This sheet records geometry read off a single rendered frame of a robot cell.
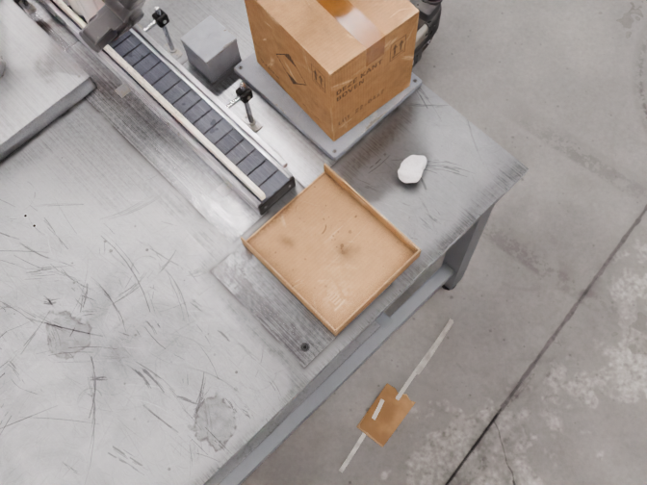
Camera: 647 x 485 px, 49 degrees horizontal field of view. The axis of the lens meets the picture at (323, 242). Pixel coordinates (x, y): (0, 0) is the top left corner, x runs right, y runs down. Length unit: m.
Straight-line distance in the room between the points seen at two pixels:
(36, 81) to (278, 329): 0.86
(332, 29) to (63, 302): 0.83
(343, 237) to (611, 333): 1.20
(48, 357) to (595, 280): 1.75
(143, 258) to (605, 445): 1.53
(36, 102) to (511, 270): 1.57
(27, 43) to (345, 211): 0.91
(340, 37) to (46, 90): 0.75
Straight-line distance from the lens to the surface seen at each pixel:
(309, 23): 1.53
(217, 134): 1.69
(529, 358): 2.44
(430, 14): 2.65
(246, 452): 2.12
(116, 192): 1.74
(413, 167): 1.64
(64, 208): 1.76
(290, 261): 1.58
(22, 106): 1.88
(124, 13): 1.59
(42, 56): 1.94
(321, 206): 1.63
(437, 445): 2.34
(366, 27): 1.52
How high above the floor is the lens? 2.31
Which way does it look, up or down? 68 degrees down
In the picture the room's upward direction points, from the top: 6 degrees counter-clockwise
